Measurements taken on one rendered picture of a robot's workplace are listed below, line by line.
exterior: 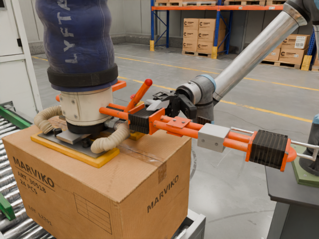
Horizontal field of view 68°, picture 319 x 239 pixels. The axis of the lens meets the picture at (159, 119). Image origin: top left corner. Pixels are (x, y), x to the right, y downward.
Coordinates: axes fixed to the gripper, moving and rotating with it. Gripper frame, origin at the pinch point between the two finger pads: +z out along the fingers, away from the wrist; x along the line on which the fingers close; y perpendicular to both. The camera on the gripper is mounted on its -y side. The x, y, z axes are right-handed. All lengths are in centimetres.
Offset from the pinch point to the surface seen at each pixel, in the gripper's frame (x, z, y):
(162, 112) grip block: 2.2, -3.0, -1.8
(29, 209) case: -46, 30, 46
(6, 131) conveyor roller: -70, 0, 174
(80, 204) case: -20.7, 24.4, 8.4
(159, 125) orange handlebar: 0.9, 2.2, -5.0
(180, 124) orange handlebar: 2.0, -0.6, -10.1
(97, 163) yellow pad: -10.0, 16.7, 7.8
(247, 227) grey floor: -125, -82, -16
